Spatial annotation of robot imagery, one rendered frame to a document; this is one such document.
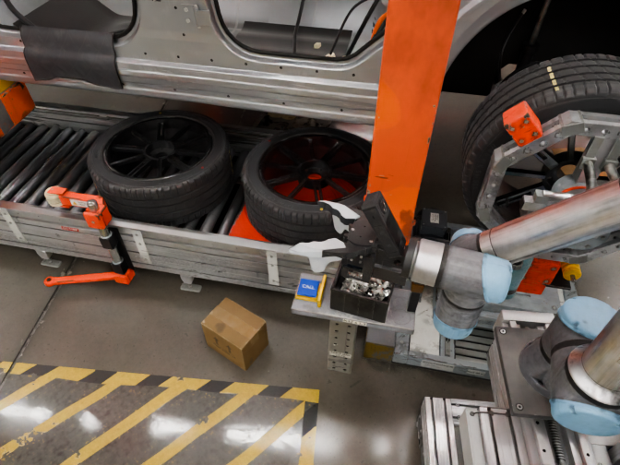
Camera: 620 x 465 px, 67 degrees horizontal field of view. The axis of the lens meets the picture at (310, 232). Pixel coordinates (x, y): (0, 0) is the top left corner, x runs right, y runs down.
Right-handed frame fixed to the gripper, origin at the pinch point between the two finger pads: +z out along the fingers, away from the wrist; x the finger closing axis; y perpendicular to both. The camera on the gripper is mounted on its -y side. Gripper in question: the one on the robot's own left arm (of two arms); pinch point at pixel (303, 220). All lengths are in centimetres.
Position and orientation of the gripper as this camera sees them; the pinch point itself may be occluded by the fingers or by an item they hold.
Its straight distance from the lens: 83.1
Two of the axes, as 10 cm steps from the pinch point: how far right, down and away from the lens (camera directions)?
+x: 3.4, -5.8, 7.5
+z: -9.4, -2.4, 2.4
